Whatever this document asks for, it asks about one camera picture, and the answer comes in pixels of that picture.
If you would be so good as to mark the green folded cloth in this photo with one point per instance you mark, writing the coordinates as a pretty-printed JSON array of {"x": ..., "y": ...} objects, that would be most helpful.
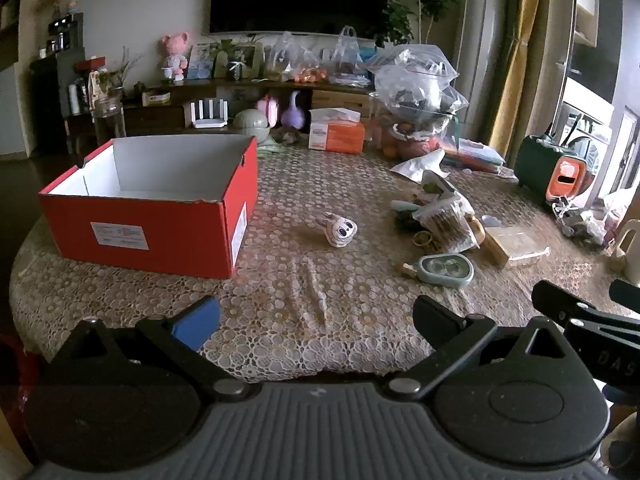
[{"x": 272, "y": 149}]

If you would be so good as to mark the washing machine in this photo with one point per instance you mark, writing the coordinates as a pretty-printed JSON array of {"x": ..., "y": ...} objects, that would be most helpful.
[{"x": 590, "y": 135}]

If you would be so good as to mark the white router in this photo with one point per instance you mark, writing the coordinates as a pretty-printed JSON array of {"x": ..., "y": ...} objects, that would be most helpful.
[{"x": 210, "y": 121}]

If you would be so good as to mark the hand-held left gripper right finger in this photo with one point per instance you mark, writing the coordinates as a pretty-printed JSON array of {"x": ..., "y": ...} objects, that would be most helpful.
[{"x": 435, "y": 317}]

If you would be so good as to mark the small wooden box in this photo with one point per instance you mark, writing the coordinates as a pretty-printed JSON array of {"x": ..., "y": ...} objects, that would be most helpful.
[{"x": 157, "y": 97}]

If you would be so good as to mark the white photo frame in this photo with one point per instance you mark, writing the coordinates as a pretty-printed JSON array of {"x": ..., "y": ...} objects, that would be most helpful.
[{"x": 247, "y": 60}]

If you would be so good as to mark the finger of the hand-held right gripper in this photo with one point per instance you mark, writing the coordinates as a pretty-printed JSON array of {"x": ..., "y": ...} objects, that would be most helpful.
[
  {"x": 627, "y": 292},
  {"x": 555, "y": 302}
]

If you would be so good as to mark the glass jar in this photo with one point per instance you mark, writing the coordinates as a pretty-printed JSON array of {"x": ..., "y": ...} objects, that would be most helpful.
[{"x": 107, "y": 120}]

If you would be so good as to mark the wooden tv cabinet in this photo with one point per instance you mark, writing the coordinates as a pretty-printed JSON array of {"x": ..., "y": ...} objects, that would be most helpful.
[{"x": 330, "y": 99}]

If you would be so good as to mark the large clear plastic bag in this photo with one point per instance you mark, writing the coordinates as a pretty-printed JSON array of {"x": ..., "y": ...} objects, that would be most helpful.
[{"x": 415, "y": 80}]

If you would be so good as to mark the stack of colourful folders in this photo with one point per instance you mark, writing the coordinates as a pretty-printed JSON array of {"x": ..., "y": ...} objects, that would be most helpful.
[{"x": 475, "y": 155}]

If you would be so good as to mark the green contact lens case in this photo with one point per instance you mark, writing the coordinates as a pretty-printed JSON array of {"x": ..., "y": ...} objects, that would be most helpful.
[{"x": 445, "y": 270}]

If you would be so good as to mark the plastic bag of oranges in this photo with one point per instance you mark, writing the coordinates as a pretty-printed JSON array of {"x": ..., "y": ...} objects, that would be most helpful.
[{"x": 300, "y": 67}]

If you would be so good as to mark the red cardboard box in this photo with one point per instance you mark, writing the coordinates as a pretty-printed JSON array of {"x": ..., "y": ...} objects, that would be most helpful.
[{"x": 150, "y": 230}]

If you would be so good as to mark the clear cookie packet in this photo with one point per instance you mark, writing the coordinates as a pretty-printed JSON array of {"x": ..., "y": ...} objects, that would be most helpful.
[{"x": 445, "y": 225}]

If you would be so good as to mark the white plastic bag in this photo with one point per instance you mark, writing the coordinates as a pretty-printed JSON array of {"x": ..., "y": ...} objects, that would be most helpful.
[{"x": 440, "y": 187}]

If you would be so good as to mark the small cardboard box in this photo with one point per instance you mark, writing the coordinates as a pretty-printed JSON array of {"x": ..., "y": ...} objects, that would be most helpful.
[{"x": 517, "y": 245}]

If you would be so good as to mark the yellow curtain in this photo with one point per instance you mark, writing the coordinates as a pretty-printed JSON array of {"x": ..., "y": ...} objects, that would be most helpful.
[{"x": 520, "y": 35}]

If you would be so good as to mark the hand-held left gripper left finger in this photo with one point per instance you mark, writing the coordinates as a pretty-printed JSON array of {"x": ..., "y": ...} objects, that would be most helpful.
[{"x": 195, "y": 322}]

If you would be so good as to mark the blue picture card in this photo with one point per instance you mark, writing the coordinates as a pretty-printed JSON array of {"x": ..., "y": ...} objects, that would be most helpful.
[{"x": 200, "y": 62}]

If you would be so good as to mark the white jug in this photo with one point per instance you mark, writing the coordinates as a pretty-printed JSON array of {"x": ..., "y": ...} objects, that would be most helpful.
[{"x": 631, "y": 255}]

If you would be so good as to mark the crumpled plastic bag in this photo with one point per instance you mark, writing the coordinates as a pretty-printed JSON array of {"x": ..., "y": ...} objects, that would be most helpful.
[{"x": 582, "y": 225}]

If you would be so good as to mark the orange tissue box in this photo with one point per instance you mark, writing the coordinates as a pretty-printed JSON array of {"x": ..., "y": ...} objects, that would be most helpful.
[{"x": 340, "y": 137}]

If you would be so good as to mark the grey round lidded bowl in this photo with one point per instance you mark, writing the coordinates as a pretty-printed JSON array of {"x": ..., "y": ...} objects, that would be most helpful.
[{"x": 252, "y": 125}]

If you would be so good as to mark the pink doll figure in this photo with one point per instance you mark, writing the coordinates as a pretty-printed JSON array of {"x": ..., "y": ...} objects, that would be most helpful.
[{"x": 175, "y": 55}]

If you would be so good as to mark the green case with orange front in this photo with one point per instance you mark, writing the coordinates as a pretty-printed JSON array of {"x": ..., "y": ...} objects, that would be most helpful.
[{"x": 537, "y": 165}]

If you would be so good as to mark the white paper wrapper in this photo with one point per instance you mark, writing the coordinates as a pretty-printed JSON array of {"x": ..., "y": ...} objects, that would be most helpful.
[{"x": 420, "y": 164}]

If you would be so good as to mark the small red box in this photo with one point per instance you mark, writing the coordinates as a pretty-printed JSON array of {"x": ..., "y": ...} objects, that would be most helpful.
[{"x": 91, "y": 64}]

